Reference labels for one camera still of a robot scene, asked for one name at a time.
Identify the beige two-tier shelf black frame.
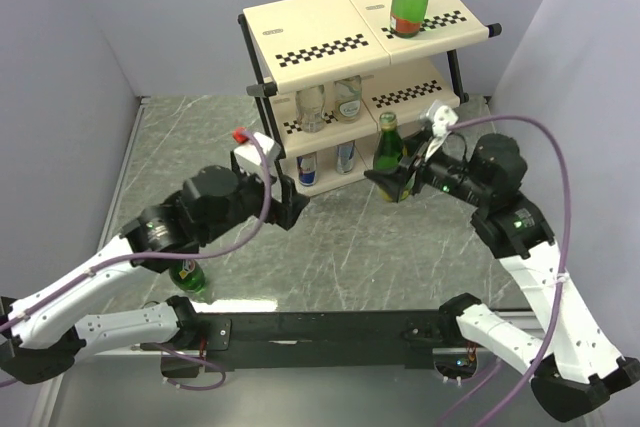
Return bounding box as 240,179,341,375
238,0,502,196

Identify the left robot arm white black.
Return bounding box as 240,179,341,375
1,137,309,385

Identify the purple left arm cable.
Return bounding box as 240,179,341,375
0,134,274,392

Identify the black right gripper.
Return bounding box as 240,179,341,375
364,126,492,207

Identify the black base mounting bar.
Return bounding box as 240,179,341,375
166,310,471,372

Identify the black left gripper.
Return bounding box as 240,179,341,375
201,149,310,244

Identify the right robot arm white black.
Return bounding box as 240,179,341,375
365,131,639,422

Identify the aluminium rail frame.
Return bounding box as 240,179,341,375
31,95,523,426

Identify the energy drink can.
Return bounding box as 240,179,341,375
296,152,318,187
335,140,355,175

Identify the clear Chang soda water bottle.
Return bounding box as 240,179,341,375
295,85,325,133

